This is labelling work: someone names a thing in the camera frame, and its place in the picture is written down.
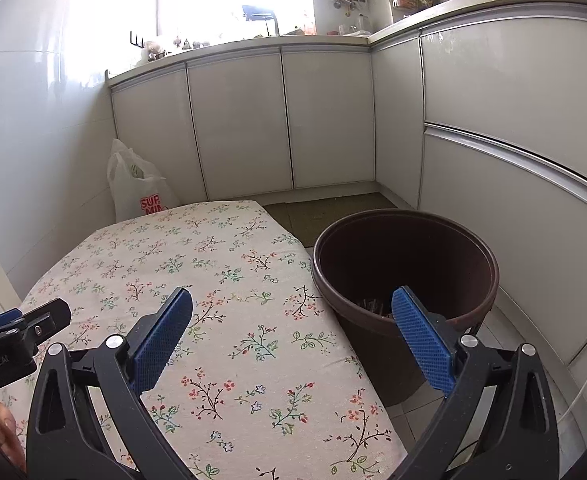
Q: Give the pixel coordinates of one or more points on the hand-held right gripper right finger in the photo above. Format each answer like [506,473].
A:
[421,345]

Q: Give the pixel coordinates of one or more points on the floral tablecloth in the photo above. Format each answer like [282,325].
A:
[253,280]

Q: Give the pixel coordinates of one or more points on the black hook rack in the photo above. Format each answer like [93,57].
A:
[136,41]

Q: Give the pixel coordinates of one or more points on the white cabinet with drawers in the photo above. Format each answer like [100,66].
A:
[513,100]

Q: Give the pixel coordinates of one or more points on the white cabinet with doors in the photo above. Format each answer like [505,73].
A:
[243,120]

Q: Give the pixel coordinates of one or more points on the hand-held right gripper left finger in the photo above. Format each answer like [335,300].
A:
[163,342]

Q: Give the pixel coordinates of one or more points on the kitchen faucet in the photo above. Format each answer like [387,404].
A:
[261,14]

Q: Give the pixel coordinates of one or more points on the white plastic shopping bag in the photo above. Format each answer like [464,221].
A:
[136,185]

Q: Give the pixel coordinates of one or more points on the row of small ornaments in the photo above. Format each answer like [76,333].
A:
[173,49]

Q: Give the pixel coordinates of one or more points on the brown plastic bin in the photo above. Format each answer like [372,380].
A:
[398,250]

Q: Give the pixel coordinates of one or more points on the glass jar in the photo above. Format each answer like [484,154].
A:
[362,24]

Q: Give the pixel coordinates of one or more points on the person's left hand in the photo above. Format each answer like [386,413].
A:
[6,430]

